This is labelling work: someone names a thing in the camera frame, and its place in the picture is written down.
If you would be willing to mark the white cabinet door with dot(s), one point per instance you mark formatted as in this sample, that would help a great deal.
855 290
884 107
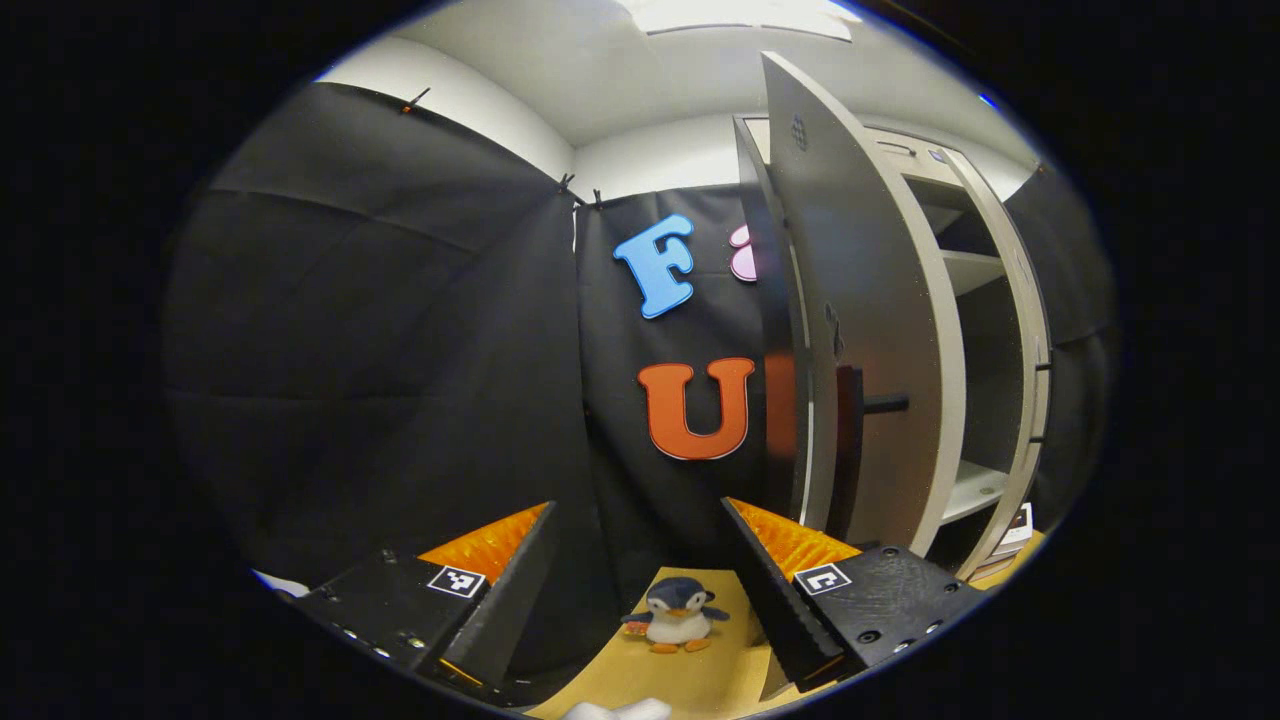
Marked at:
880 280

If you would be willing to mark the ceiling light panel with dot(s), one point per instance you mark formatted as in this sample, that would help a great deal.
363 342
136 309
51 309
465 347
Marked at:
740 15

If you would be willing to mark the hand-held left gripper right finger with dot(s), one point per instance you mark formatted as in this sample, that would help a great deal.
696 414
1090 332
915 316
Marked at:
775 600

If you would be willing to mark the stack of books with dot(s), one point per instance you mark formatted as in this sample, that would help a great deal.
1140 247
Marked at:
1015 530

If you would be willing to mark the white cabinet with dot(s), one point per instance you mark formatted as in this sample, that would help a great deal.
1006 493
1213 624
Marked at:
975 268

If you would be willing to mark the penguin plush toy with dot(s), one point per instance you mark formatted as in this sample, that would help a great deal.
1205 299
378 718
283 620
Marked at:
677 625

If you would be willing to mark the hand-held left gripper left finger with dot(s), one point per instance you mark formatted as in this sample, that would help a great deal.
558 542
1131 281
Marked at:
510 610

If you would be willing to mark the white cabinet drawer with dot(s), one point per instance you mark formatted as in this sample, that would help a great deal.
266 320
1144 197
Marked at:
915 150

